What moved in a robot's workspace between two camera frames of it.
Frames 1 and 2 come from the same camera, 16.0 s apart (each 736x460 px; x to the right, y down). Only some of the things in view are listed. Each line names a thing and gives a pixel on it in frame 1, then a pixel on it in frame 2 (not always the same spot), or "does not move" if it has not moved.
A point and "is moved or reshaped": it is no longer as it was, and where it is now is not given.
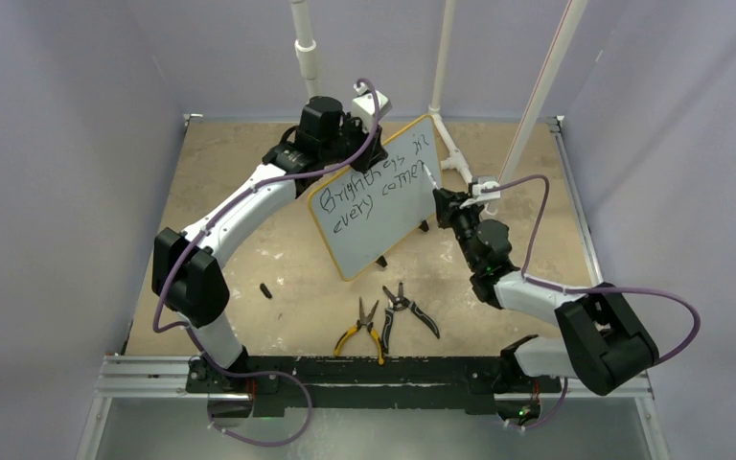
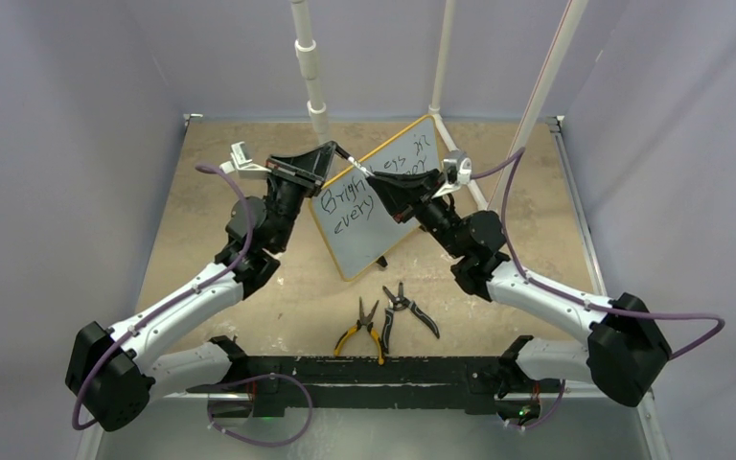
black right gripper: (448, 206) → (401, 192)
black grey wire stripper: (397, 304) does not move
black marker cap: (264, 289) is moved or reshaped
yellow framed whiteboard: (365, 215) does not move
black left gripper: (373, 156) → (309, 172)
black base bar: (280, 382) does not move
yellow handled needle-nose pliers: (363, 320) does not move
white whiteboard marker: (430, 176) is moved or reshaped
